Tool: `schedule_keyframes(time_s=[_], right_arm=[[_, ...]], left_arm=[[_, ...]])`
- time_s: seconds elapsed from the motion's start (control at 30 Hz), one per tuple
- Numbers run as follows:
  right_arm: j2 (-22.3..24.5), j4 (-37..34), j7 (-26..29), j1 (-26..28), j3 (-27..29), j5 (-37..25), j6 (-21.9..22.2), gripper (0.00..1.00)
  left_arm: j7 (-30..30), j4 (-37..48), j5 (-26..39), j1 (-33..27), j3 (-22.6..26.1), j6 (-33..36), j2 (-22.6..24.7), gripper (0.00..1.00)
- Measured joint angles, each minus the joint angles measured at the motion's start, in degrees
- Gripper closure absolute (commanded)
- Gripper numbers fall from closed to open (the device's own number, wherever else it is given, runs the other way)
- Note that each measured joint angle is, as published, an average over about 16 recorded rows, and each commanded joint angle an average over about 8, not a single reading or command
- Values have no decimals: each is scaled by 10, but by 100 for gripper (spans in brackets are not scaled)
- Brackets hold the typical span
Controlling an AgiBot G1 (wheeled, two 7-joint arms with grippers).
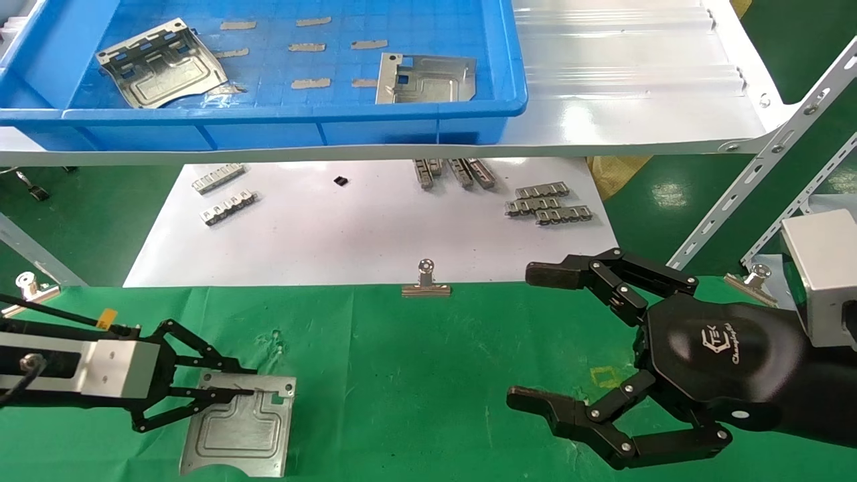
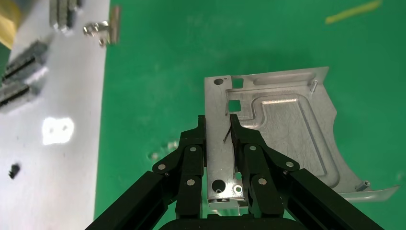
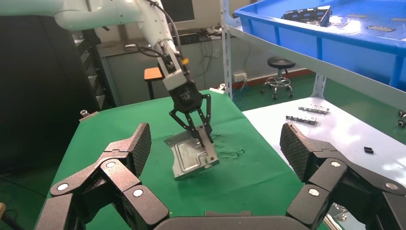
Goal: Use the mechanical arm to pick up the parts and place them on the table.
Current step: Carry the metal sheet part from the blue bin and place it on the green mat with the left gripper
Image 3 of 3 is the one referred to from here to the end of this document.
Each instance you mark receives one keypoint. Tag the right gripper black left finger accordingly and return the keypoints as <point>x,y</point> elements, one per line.
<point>111,190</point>

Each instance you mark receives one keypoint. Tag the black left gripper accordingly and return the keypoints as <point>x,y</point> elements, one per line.
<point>185,96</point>

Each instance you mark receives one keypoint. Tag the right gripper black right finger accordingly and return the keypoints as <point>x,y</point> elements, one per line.
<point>342,184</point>

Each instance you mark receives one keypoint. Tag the stamped metal plate part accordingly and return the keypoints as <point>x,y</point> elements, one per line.
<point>190,155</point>
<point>304,16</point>

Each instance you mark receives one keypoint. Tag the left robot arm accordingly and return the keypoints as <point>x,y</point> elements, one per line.
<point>111,12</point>

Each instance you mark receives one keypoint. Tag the silver binder clip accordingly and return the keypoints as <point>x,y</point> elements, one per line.
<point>340,214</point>
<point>88,116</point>
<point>219,89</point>

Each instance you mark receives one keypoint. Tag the small black plastic piece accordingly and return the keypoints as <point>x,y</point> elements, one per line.
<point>369,150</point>

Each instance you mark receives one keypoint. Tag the white sheet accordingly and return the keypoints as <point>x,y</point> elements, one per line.
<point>349,136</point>

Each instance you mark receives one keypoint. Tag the orange top stool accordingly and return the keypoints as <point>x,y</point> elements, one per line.
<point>153,73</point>

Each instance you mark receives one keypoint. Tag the small metal clip strip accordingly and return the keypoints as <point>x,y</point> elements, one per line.
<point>314,110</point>
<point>301,120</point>

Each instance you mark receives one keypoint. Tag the grey desk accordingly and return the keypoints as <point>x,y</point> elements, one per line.
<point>130,76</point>

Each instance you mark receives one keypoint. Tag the black caster wheel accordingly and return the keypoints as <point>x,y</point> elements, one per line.
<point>402,113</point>
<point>402,123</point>

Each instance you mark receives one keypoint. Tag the green table cloth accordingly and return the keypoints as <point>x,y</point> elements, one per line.
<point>253,190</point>

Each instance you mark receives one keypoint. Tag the black round stool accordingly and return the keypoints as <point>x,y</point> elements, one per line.
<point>280,63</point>

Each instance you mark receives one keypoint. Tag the dark computer monitor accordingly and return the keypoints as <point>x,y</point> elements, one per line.
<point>179,9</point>

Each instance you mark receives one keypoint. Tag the blue plastic bin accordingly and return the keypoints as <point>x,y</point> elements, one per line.
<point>349,54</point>

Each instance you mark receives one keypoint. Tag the brown tape piece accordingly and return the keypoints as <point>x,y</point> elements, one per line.
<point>356,16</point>
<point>399,19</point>
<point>382,29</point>

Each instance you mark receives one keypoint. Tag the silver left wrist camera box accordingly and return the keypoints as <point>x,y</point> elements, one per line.
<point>173,77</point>

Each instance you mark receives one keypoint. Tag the white wall power strip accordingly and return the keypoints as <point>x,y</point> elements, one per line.
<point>240,77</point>

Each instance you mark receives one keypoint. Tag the white perforated shelf post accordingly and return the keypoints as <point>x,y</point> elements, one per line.
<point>319,85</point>
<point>226,54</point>

